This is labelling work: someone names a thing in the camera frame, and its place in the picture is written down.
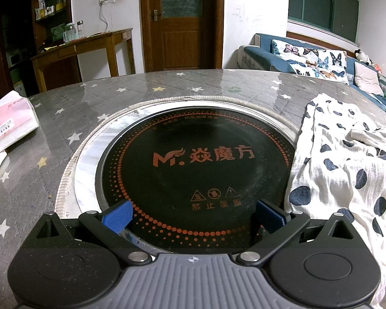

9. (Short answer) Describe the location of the green framed window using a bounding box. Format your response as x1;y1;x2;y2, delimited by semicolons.
288;0;361;44

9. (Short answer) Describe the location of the beige pillow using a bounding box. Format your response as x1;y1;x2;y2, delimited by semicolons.
354;61;385;96

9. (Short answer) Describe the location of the brown wooden door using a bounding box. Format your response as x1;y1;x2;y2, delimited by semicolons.
140;0;224;73

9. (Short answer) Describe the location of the round dark basin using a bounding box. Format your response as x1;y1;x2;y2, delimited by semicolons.
56;98;309;255

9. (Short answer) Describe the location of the grey star-print tablecloth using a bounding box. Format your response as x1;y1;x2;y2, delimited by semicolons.
0;68;386;309

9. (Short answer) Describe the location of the black round induction cooker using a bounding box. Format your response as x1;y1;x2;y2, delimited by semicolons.
95;108;296;253

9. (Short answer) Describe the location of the butterfly print pillow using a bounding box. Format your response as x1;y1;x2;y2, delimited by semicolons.
270;39;349;85

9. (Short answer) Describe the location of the dark wooden shelf cabinet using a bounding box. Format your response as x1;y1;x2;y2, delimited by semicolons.
0;0;82;99

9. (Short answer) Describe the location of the glass jar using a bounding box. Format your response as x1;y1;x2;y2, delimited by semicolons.
63;22;76;43

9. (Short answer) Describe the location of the hanging charger cable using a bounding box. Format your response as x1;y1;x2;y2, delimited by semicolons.
98;2;112;35

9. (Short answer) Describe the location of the pink white tissue pack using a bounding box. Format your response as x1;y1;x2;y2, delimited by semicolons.
0;90;40;161

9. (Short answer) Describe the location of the blue sofa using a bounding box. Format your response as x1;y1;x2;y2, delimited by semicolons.
238;34;386;118

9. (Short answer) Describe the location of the black white plush toy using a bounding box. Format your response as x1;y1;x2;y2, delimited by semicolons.
354;49;374;66

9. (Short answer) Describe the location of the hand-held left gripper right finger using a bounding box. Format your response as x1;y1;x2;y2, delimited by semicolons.
236;200;365;264

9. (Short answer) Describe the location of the wooden side table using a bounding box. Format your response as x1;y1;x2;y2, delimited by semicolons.
30;28;136;93

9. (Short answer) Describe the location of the white polka dot garment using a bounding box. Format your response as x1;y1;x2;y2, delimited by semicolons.
284;93;386;309

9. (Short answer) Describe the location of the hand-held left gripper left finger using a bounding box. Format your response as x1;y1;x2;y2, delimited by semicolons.
21;200;153;264

